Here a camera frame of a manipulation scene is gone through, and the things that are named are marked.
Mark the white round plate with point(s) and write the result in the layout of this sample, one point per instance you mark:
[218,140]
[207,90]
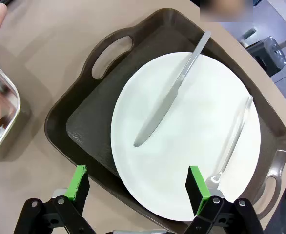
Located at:
[182,151]

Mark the black plastic stool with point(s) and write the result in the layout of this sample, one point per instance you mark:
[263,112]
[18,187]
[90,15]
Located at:
[272,53]

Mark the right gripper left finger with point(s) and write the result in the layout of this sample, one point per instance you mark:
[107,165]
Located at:
[80,185]

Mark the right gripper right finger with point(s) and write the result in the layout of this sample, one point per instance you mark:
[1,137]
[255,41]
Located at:
[194,187]

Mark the silver table knife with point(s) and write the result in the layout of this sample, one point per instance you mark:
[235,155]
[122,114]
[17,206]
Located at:
[157,109]

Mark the silver fork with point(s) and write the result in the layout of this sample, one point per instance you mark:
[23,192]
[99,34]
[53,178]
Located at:
[235,131]

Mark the dark brown serving tray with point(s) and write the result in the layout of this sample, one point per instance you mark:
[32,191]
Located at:
[96,109]

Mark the stainless steel rectangular container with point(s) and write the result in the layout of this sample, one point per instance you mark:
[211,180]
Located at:
[8,102]

